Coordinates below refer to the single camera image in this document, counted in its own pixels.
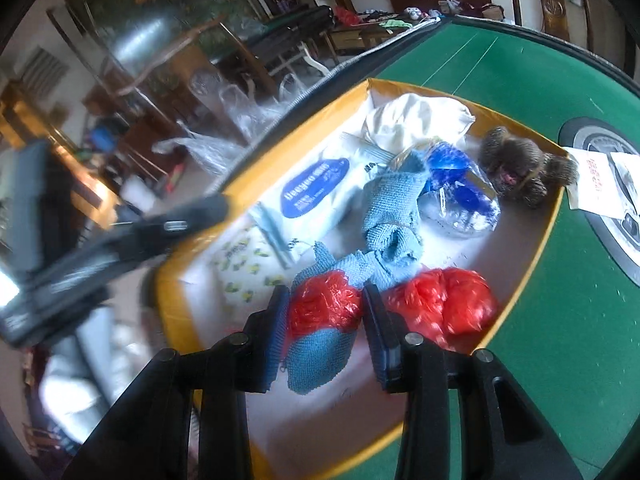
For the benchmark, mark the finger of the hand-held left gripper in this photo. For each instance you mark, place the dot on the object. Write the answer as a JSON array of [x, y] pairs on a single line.
[[190, 217]]

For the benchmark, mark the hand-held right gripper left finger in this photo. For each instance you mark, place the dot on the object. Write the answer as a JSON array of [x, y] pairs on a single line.
[[280, 330]]

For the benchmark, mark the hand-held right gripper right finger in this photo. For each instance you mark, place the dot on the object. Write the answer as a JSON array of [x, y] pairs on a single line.
[[380, 330]]

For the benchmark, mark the red plastic bag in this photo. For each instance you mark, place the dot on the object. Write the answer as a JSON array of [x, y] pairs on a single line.
[[325, 300], [445, 300]]

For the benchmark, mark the lemon print tissue pack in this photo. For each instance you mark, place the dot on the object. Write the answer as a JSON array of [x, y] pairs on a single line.
[[245, 265]]

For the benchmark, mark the white wet wipes pack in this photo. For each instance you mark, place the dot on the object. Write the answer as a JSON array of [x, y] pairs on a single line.
[[320, 185]]

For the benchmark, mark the yellow cardboard box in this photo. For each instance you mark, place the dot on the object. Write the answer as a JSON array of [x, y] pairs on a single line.
[[500, 250]]

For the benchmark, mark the blue clear plastic bag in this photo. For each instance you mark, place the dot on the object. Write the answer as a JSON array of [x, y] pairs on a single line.
[[455, 180]]

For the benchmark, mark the white cloth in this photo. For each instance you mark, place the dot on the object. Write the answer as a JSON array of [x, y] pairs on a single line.
[[415, 120]]

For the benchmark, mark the brown knit sock bundle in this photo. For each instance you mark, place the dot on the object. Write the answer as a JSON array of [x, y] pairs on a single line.
[[505, 155]]

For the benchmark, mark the wooden chair silver emblem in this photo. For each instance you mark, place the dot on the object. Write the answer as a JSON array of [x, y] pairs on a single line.
[[200, 75]]

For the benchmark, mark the large framed green painting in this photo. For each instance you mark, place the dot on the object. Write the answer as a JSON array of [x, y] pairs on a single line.
[[165, 15]]

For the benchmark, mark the black green game table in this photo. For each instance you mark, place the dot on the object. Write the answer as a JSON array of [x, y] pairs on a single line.
[[295, 25]]

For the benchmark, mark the wooden coffee table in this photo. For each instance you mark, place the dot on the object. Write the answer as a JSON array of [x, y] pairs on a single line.
[[350, 37]]

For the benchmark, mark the round table control disc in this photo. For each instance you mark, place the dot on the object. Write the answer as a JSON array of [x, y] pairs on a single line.
[[625, 255]]

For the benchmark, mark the white paper red print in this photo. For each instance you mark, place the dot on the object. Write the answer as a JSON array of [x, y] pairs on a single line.
[[595, 180]]

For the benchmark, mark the white paper packet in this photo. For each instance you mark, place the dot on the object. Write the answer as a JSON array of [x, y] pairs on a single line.
[[630, 180]]

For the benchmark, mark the wooden armchair carved emblem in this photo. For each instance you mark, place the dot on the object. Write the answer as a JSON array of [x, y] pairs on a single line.
[[552, 7]]

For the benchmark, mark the white wall radiator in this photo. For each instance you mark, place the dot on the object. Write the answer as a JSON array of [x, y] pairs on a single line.
[[42, 70]]

